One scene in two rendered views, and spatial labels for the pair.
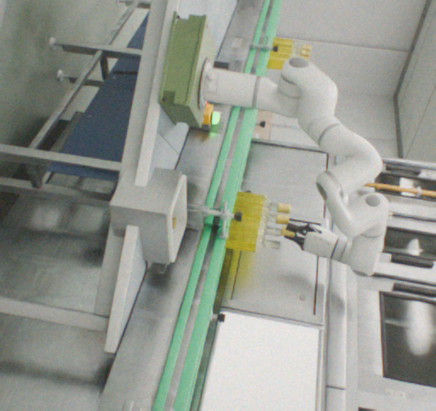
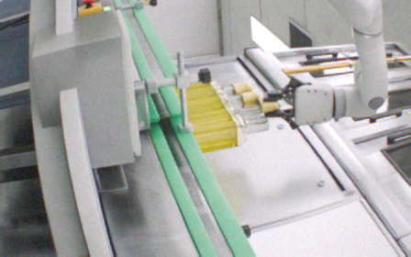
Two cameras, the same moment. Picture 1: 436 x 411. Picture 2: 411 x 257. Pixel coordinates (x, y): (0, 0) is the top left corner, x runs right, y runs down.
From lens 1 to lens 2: 0.78 m
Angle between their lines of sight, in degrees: 24
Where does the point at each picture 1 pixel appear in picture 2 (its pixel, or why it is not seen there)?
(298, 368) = (363, 241)
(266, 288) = (272, 194)
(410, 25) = (211, 28)
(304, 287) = (315, 173)
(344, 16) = not seen: hidden behind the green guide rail
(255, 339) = (297, 244)
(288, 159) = not seen: hidden behind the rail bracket
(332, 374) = (396, 227)
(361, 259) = (376, 72)
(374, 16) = (174, 28)
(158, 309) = (153, 229)
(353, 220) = not seen: outside the picture
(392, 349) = not seen: outside the picture
